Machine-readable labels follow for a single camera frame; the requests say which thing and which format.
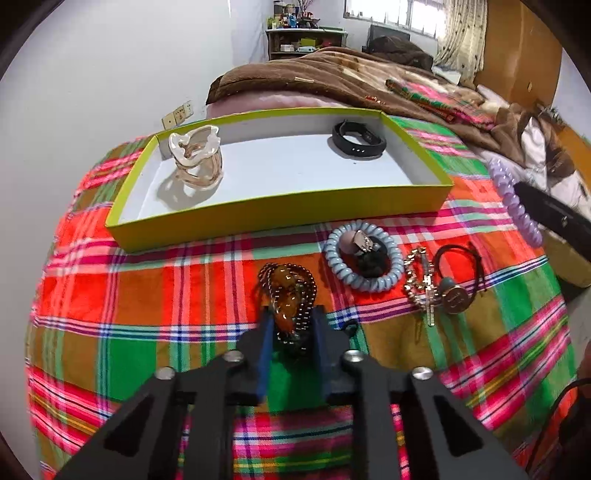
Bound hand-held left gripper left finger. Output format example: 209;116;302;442
55;305;279;480

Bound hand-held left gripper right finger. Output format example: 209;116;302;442
311;305;528;480

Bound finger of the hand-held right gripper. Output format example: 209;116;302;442
513;181;591;262

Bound purple spiral hair tie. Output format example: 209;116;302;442
488;158;544;247

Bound amber bead bracelet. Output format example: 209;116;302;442
256;262;319;356

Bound blue spiral hair tie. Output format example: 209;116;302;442
322;220;404;292

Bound black hair tie pink charm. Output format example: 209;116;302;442
337;229;393;278

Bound rhinestone hair clip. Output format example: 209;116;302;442
403;246;439;328

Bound black hair tie gold charm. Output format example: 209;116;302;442
431;244;488;315

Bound yellow-green cardboard tray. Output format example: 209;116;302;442
105;107;455;254

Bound white printed bedding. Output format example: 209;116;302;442
522;115;591;208

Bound plaid bed cloth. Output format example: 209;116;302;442
25;115;587;480

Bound folded plaid cloth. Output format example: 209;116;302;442
385;78;499;132

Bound wooden wardrobe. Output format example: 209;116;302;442
475;0;565;112

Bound black wristband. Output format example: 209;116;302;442
332;119;389;160

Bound patterned curtain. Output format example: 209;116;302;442
434;0;488;86

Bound dark brown clothing pile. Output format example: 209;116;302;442
369;36;435;70

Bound clear beige hair claw clip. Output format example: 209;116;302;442
167;124;226;191

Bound television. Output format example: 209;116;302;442
367;24;411;51

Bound window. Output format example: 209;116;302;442
344;0;446;38

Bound pink blanket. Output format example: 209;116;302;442
205;90;352;118

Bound brown blanket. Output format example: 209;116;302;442
205;46;578;195

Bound wooden shelf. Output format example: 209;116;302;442
265;28;347;61

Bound toys on shelf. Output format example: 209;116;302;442
268;2;342;31

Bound black cable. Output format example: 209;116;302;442
526;378;591;480

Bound wall outlet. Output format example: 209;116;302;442
161;100;195;130

